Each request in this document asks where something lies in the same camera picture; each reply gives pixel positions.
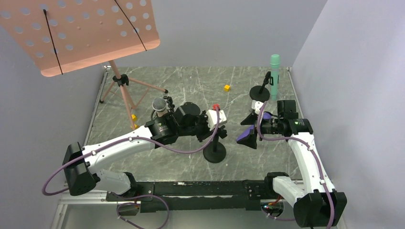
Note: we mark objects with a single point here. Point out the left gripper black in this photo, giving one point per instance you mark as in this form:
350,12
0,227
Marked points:
208,127

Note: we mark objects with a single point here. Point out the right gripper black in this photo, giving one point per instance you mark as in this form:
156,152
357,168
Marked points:
257,127

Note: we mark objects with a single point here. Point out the purple toy microphone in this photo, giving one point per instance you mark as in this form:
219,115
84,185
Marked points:
249,136

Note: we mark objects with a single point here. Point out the black round-base clip mic stand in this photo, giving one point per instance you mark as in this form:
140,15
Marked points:
215,152

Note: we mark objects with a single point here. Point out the black shock mount tripod stand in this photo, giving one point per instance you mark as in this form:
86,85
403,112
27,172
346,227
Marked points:
170,106

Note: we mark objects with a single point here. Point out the glitter silver toy microphone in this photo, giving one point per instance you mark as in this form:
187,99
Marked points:
159,105

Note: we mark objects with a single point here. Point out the teal toy microphone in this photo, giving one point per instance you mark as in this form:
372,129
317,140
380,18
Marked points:
274,79

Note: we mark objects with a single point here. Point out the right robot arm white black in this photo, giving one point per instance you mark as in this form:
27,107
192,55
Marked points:
317,203

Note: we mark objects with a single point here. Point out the yellow cube near music stand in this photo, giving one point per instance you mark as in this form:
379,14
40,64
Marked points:
134,118

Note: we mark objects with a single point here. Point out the pink perforated music stand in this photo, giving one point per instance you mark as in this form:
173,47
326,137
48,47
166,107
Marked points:
62,36

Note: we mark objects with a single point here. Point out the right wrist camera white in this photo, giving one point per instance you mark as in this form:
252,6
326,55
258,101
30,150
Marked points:
256,106

